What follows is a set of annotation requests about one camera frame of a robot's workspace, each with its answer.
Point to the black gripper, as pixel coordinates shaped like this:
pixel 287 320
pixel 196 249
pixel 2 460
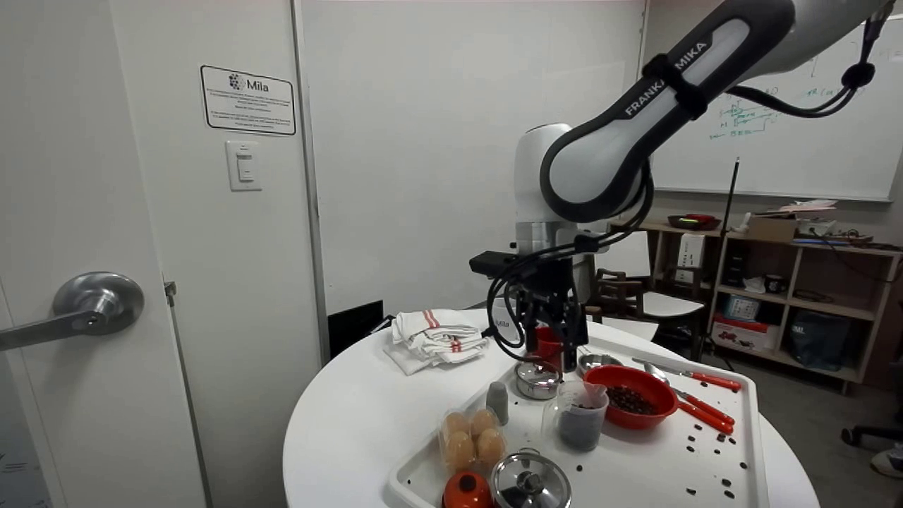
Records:
pixel 538 292

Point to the beige fuzzy toy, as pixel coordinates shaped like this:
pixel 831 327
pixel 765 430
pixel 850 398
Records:
pixel 473 441

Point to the white light switch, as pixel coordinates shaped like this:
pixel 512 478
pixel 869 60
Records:
pixel 241 162

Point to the wooden shelf unit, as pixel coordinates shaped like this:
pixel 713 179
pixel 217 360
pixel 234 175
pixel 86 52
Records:
pixel 800 302

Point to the steel bowl beside red bowl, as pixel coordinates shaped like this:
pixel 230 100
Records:
pixel 596 360

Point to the silver door handle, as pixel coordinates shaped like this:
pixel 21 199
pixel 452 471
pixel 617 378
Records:
pixel 93 302

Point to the red handled knife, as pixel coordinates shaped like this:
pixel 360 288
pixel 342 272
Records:
pixel 706 378

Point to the red handled spoon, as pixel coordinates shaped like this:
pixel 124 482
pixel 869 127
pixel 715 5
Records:
pixel 706 413

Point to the grey salt shaker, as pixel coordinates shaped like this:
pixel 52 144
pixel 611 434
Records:
pixel 498 402

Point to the small orange object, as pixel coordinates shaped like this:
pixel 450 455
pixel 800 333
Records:
pixel 466 489

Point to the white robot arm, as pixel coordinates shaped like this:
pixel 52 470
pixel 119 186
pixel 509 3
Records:
pixel 604 165

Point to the small steel cup behind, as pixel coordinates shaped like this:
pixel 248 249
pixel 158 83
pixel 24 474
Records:
pixel 535 381

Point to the round white table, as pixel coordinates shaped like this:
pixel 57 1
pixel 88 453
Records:
pixel 361 413

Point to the red handled fork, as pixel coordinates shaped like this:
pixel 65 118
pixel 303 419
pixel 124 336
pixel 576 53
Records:
pixel 660 376

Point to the white red striped cloth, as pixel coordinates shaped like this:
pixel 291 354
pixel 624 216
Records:
pixel 435 336

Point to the white plastic tray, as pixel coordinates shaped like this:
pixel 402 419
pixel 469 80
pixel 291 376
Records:
pixel 682 464

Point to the white wall sign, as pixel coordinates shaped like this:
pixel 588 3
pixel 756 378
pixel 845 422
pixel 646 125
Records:
pixel 248 103

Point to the black box by wall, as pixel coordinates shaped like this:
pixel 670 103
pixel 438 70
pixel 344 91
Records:
pixel 354 323

